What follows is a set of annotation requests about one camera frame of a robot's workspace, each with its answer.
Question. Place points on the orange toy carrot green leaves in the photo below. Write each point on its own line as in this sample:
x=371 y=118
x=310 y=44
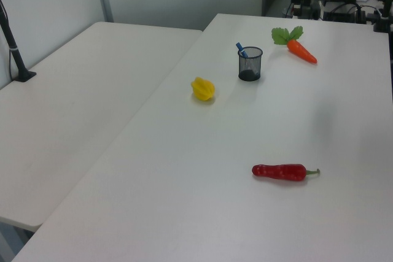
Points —
x=301 y=50

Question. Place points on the red toy chili pepper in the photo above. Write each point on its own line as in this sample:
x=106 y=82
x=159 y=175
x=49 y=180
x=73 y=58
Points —
x=279 y=171

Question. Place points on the black mesh pen cup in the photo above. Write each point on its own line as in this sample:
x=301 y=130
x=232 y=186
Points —
x=250 y=65

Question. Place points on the blue white marker pen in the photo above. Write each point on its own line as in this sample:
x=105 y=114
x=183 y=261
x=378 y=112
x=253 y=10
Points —
x=241 y=49

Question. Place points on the yellow toy starfruit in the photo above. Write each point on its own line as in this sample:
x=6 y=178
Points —
x=203 y=89

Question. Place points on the black slanted pole with foot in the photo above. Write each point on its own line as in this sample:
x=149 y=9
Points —
x=13 y=50

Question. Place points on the black clamp camera stand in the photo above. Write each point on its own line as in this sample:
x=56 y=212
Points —
x=383 y=13

